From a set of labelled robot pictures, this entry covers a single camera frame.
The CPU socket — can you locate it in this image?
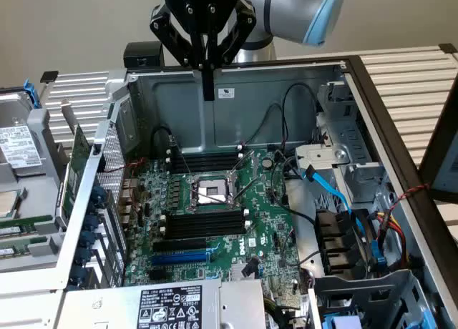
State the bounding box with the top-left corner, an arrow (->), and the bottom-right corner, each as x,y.
185,171 -> 240,214

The long blue expansion slot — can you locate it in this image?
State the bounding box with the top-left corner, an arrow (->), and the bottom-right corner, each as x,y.
150,250 -> 209,267

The red black twisted wire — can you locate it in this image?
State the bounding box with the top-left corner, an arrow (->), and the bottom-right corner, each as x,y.
388,183 -> 430,215
123,157 -> 147,215

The blue plastic tab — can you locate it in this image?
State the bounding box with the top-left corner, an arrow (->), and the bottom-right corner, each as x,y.
370,240 -> 386,270

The blue disk bracket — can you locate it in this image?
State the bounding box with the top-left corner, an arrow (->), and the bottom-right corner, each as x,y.
21,77 -> 39,111

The black box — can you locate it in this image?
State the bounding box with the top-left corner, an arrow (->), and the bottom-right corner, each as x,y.
123,41 -> 165,69

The thin metal locking lever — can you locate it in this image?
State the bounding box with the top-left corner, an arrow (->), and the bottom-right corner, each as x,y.
170,135 -> 194,178
187,180 -> 260,205

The black fan shroud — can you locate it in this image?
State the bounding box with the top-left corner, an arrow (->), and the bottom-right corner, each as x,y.
313,209 -> 376,277

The silver power supply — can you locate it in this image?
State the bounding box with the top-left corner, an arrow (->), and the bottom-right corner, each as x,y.
57,278 -> 268,329

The black wire connector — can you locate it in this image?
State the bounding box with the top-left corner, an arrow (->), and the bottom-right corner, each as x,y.
243,257 -> 259,277

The small silver heat sink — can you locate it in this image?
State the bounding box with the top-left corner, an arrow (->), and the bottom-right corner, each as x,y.
230,262 -> 251,280

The green Dell motherboard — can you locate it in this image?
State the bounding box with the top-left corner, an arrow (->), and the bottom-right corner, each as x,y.
123,148 -> 312,308

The silver hard disk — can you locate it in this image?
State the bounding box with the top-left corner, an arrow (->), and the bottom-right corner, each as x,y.
0,91 -> 49,176

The long black expansion slot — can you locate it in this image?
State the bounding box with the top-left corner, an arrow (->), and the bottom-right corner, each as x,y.
152,237 -> 208,253

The low black wire loop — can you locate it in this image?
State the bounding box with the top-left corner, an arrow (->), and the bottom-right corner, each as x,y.
246,103 -> 288,146

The hard drive in tray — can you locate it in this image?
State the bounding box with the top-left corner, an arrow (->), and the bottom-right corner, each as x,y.
0,87 -> 71,272

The metal socket cover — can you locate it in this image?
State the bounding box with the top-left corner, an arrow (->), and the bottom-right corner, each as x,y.
230,149 -> 259,201

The blue SATA wire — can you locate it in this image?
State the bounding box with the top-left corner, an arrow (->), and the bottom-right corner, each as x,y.
302,165 -> 362,237

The open metal PC case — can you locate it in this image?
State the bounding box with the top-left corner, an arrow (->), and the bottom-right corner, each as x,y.
0,55 -> 458,329

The metal rear port block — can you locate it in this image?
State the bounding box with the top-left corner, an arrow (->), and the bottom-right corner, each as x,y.
120,178 -> 139,226

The grey drive cage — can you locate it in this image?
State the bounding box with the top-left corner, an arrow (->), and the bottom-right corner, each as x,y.
313,267 -> 432,329

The black wire across motherboard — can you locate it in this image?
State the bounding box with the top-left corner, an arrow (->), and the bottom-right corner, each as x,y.
270,153 -> 320,223

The metal disk bay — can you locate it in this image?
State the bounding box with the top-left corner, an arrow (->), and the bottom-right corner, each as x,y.
295,82 -> 386,205

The small thick black wire loop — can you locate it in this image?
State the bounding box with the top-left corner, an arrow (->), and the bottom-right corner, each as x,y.
151,126 -> 177,154

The black framed monitor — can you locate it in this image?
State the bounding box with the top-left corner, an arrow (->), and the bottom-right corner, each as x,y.
418,62 -> 458,205

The green graphics card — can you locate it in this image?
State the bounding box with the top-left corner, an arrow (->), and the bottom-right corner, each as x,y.
53,99 -> 93,233

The blue card clip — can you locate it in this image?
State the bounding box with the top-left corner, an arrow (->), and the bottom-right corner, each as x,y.
84,214 -> 100,233
69,265 -> 87,286
79,230 -> 96,250
75,247 -> 92,265
89,185 -> 105,205

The tall black wire loop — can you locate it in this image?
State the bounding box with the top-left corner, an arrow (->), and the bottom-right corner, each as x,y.
281,82 -> 320,147

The silver CPU chip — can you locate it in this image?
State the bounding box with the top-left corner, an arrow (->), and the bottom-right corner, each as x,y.
0,190 -> 19,217

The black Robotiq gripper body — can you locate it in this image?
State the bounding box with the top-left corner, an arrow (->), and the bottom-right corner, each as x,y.
163,0 -> 240,35

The coloured power wire bundle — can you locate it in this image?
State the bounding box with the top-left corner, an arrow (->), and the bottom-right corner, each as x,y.
371,209 -> 409,269

